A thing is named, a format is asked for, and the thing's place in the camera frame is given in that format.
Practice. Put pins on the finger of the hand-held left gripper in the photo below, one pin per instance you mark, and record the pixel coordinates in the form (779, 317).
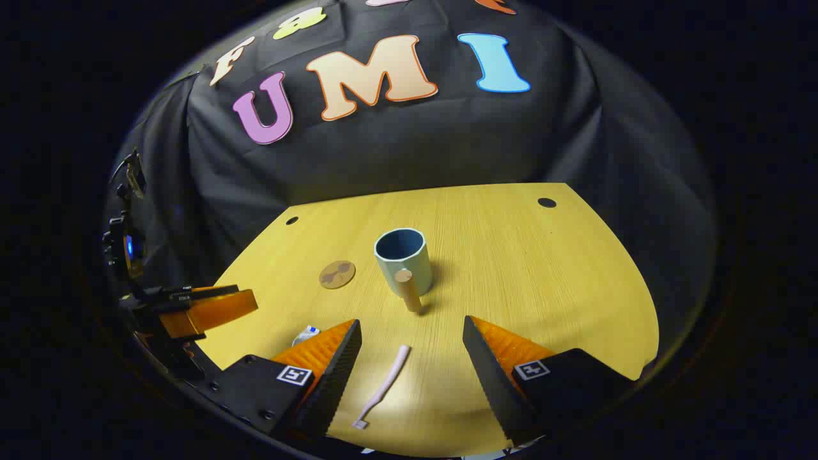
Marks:
(217, 310)

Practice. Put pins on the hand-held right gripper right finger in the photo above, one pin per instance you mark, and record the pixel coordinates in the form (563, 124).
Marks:
(489, 383)

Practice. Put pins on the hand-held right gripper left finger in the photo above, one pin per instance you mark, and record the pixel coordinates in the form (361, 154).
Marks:
(339, 370)

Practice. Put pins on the white toothpaste tube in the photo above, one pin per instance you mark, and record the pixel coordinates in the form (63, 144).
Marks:
(307, 333)

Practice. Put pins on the white toothbrush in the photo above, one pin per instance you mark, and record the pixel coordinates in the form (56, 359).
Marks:
(390, 380)

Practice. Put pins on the round cork coaster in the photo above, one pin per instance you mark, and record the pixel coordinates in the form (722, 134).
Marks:
(337, 275)

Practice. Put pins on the yellow wooden desktop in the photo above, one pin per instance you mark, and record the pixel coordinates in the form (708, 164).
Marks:
(511, 275)

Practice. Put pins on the black backdrop cloth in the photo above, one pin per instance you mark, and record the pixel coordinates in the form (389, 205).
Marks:
(396, 147)

